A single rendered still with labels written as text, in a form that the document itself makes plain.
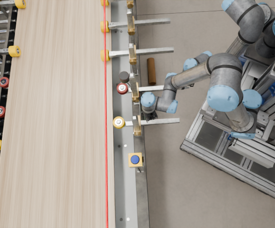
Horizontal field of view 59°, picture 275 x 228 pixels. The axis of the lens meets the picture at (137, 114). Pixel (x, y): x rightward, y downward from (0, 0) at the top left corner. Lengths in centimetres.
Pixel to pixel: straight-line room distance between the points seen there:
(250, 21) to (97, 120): 107
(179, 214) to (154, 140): 73
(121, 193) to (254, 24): 136
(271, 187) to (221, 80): 162
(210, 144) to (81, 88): 127
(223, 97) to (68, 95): 116
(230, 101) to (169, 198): 166
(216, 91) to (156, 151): 163
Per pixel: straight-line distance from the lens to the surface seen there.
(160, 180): 248
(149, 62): 277
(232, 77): 99
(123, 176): 188
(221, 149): 236
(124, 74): 148
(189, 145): 231
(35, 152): 178
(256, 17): 129
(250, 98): 139
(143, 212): 178
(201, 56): 156
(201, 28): 315
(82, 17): 213
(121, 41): 227
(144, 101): 126
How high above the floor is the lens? 248
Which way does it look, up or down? 72 degrees down
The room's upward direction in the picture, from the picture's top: 12 degrees counter-clockwise
